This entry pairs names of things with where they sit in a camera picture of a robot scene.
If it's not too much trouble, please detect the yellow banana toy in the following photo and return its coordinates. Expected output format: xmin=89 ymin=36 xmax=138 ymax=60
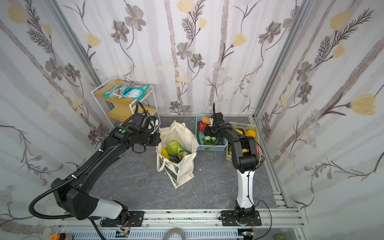
xmin=161 ymin=148 xmax=171 ymax=160

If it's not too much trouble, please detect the green cabbage toy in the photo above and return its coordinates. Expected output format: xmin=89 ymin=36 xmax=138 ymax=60
xmin=167 ymin=141 xmax=182 ymax=157

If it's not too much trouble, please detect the green snack packet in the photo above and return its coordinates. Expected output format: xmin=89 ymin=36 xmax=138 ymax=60
xmin=177 ymin=148 xmax=189 ymax=162

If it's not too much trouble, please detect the blue candy bar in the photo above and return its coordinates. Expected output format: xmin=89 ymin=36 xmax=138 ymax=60
xmin=169 ymin=155 xmax=180 ymax=164

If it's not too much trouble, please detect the cream canvas grocery bag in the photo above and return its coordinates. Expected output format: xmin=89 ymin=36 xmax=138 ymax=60
xmin=156 ymin=121 xmax=199 ymax=189

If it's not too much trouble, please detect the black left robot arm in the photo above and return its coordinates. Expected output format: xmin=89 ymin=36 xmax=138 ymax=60
xmin=28 ymin=110 xmax=161 ymax=227

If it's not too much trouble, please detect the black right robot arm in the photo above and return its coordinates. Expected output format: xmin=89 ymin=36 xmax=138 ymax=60
xmin=204 ymin=106 xmax=262 ymax=227

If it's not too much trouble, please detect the green leafy lettuce toy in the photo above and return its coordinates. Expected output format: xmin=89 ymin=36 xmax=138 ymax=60
xmin=202 ymin=136 xmax=220 ymax=146

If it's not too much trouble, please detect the red bell pepper toy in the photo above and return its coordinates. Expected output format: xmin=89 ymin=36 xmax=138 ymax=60
xmin=199 ymin=122 xmax=207 ymax=133

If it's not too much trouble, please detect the brown potato toy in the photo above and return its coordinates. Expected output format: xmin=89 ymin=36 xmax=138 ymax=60
xmin=201 ymin=116 xmax=211 ymax=125

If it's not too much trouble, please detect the blue plastic vegetable basket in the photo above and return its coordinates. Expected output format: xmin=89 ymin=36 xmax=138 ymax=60
xmin=195 ymin=114 xmax=228 ymax=152

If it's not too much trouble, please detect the green plastic fruit basket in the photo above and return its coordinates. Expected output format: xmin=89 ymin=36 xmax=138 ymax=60
xmin=226 ymin=122 xmax=262 ymax=162

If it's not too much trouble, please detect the orange fruit toy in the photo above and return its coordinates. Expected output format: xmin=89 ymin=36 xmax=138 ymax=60
xmin=245 ymin=130 xmax=257 ymax=139

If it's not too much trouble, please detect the red teal snack packet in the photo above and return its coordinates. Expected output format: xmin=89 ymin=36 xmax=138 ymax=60
xmin=102 ymin=82 xmax=135 ymax=98

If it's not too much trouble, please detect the white wire two-tier shelf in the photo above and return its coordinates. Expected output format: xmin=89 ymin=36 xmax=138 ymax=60
xmin=91 ymin=76 xmax=160 ymax=127

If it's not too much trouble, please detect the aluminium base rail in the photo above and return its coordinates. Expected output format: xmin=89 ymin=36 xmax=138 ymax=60
xmin=56 ymin=208 xmax=310 ymax=240

